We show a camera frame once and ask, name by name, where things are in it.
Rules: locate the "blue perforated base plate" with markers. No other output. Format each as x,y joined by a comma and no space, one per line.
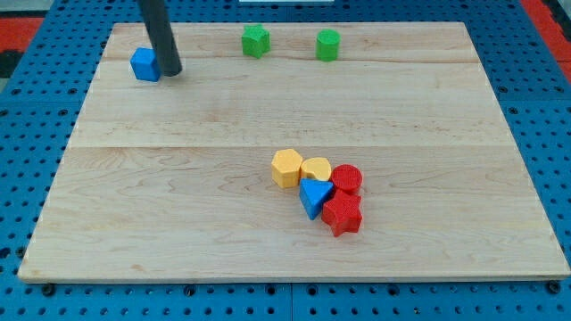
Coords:
42,100

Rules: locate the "red cylinder block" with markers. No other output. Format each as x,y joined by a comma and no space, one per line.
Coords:
347,178

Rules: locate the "blue cube block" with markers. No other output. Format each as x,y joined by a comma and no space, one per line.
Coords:
144,65

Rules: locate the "blue triangle block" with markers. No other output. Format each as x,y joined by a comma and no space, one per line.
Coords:
313,194

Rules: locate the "green cylinder block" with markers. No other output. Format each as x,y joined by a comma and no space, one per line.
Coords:
327,45

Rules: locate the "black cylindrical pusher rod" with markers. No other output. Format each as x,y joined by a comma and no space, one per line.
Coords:
157,24

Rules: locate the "light wooden board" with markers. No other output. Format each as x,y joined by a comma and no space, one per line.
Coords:
170,182

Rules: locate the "yellow heart block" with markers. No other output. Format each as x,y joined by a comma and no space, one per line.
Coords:
318,168

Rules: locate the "yellow hexagon block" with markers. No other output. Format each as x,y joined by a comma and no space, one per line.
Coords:
285,168

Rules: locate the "red star block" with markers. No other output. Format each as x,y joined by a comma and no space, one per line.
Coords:
342,213

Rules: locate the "green star block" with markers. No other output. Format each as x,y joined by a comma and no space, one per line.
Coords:
255,41

